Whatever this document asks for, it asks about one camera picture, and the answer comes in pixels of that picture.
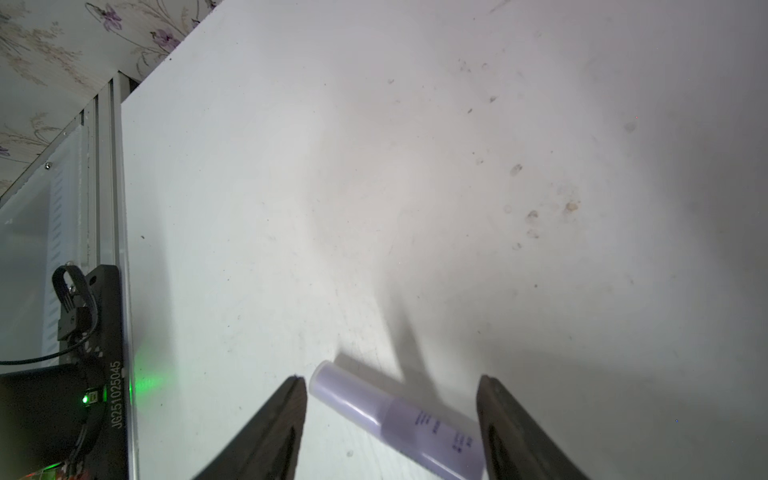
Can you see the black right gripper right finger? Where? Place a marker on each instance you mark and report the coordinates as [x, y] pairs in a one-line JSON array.
[[515, 446]]

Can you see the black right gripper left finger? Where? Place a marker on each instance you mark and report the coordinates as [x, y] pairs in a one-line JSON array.
[[267, 447]]

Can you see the lilac lipstick tube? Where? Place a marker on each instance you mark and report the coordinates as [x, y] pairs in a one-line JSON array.
[[419, 435]]

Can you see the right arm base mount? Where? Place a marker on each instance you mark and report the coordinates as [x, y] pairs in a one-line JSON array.
[[64, 414]]

